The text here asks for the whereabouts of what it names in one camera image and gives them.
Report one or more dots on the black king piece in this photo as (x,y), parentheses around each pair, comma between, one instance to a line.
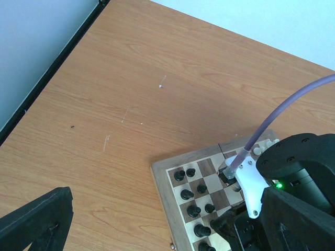
(203,246)

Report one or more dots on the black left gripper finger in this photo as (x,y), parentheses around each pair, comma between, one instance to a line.
(42,224)
(224,225)
(292,224)

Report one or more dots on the white chess pieces row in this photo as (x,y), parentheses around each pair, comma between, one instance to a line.
(262,146)

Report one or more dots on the black chess piece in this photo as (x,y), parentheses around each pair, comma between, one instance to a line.
(193,211)
(202,231)

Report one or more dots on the wooden chess board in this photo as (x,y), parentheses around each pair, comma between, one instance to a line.
(206,162)

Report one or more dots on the black pawn piece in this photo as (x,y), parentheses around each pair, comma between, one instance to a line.
(201,188)
(209,208)
(190,172)

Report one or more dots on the black knight piece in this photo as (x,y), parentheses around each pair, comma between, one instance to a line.
(186,194)

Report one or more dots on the black aluminium frame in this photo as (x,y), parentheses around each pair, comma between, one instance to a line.
(36,38)

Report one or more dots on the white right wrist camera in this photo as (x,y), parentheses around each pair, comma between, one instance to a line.
(252,184)

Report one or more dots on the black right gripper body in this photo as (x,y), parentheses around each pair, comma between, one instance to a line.
(251,232)

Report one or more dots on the black rook piece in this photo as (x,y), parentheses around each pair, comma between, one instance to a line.
(179,175)

